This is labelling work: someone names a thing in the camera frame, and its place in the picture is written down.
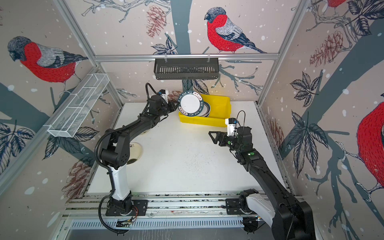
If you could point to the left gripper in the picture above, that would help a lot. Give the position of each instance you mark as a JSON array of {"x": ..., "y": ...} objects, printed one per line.
[{"x": 172, "y": 107}]

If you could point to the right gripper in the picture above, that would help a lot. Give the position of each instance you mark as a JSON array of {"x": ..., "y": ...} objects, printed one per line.
[{"x": 221, "y": 135}]

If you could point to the teal rim Hao Shi plate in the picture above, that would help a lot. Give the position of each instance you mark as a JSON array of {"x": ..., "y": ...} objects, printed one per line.
[{"x": 191, "y": 103}]

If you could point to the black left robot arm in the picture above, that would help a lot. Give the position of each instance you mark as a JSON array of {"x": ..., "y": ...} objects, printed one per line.
[{"x": 112, "y": 150}]

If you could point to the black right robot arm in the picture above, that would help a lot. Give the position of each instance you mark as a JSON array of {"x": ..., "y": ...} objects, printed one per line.
[{"x": 288, "y": 218}]

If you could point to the yellow plastic bin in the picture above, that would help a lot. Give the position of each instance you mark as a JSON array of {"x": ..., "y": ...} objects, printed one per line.
[{"x": 220, "y": 110}]

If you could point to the black hanging basket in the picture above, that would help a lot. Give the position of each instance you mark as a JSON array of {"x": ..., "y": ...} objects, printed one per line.
[{"x": 187, "y": 69}]

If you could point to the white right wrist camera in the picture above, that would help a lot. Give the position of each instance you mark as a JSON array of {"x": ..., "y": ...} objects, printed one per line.
[{"x": 231, "y": 124}]

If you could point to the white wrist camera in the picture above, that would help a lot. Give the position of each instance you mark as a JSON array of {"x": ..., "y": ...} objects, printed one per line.
[
  {"x": 164, "y": 94},
  {"x": 231, "y": 124}
]

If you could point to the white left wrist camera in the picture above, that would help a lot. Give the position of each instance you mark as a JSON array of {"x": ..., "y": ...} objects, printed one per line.
[{"x": 164, "y": 94}]

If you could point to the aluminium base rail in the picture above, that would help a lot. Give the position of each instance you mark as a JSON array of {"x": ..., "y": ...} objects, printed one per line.
[{"x": 161, "y": 205}]

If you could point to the white wire mesh basket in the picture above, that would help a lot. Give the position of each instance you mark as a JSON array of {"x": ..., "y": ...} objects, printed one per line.
[{"x": 71, "y": 118}]

